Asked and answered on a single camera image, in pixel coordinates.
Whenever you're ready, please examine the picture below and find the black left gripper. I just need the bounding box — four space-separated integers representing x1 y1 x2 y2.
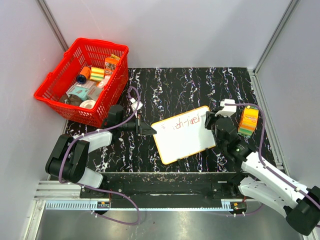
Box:
118 113 157 137

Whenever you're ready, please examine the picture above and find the orange snack packet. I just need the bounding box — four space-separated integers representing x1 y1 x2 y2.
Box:
104 54 121 76

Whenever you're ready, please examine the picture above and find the yellow framed whiteboard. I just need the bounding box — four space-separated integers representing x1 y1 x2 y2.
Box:
151 106 216 165

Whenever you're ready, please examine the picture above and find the brown cardboard box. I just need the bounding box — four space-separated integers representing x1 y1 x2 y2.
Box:
87 85 102 101

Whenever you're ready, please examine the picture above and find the orange blue cylinder can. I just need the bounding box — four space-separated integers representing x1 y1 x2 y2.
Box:
76 66 91 85

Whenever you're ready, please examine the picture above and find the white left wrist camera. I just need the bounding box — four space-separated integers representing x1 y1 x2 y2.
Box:
130 98 143 112

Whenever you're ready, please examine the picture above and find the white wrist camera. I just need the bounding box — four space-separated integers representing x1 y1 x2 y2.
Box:
130 98 143 112
215 99 237 118

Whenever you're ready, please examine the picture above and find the white tape roll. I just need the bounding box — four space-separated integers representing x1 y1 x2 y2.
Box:
79 99 96 110

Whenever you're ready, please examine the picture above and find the teal white box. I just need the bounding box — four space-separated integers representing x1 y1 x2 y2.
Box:
66 85 89 101

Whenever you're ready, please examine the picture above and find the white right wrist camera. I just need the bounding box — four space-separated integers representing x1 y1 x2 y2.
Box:
215 99 237 118

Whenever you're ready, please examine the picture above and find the pink white small box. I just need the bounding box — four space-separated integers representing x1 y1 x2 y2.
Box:
96 75 111 89

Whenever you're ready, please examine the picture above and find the orange sponge pack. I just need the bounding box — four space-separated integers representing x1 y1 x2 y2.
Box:
238 105 259 137

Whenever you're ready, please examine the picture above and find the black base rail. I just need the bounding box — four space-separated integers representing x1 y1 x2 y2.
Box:
49 171 266 203

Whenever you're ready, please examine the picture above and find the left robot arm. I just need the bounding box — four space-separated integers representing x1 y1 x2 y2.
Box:
45 105 157 198

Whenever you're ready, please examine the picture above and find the red plastic basket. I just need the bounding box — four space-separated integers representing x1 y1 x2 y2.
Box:
34 37 129 128

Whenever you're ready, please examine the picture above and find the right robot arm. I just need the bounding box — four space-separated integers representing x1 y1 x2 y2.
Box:
204 111 320 236

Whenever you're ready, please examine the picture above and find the yellow green sponge stack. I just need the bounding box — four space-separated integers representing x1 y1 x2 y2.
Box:
89 67 105 82

